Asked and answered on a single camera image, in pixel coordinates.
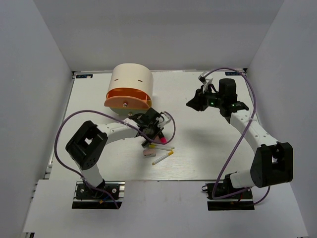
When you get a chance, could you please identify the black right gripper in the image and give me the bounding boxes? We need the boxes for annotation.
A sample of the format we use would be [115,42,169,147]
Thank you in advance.
[187,85,224,112]

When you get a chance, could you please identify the orange cap black highlighter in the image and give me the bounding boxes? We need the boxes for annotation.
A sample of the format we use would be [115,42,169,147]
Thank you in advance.
[141,134,158,148]

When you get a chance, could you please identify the orange top drawer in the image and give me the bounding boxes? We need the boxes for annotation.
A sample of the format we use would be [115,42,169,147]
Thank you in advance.
[104,88,152,110]

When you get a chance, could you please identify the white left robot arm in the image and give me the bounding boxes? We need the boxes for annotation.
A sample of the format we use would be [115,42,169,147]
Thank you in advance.
[65,108,171,198]

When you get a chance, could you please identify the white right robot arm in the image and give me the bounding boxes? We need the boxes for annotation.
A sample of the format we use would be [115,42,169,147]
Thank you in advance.
[186,78,294,199]

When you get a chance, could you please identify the white marker yellow cap upper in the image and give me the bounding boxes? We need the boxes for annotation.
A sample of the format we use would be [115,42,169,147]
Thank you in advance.
[152,145,174,151]

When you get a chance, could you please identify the white marker yellow cap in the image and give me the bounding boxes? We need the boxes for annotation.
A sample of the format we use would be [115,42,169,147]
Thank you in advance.
[152,145,174,151]
[152,151,174,166]

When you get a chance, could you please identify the pink cap black highlighter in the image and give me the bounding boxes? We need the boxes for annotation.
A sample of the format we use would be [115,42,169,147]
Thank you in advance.
[155,131,167,144]

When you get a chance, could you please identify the pink correction tape dispenser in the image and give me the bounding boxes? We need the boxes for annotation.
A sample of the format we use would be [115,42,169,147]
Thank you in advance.
[143,148,157,157]

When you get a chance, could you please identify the white marker yellow cap lower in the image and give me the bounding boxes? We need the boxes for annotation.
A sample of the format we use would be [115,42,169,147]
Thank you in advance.
[152,151,174,166]

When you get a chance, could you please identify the cream cylindrical drawer organizer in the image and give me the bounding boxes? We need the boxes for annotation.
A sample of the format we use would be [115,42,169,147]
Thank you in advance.
[106,63,154,98]

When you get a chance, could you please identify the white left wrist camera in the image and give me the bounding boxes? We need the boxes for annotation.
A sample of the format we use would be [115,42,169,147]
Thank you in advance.
[158,112,171,127]

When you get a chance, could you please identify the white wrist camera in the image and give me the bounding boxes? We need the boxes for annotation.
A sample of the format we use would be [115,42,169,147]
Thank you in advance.
[198,72,213,93]
[158,112,171,127]

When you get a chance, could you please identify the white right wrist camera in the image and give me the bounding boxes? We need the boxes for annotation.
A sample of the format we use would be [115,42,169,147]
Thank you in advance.
[198,72,213,93]

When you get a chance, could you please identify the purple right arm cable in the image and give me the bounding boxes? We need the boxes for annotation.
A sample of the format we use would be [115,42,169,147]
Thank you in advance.
[202,67,271,206]

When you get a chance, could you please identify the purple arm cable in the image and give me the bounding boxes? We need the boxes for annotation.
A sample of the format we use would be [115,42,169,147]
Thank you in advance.
[54,110,177,209]
[202,67,271,206]

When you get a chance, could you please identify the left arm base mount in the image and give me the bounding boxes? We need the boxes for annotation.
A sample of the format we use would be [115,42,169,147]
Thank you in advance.
[72,181,125,210]

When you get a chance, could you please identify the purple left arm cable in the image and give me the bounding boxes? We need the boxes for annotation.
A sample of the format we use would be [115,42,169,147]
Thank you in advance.
[54,110,177,209]

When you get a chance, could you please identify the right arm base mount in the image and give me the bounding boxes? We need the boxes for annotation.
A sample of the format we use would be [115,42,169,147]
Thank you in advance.
[202,183,255,211]

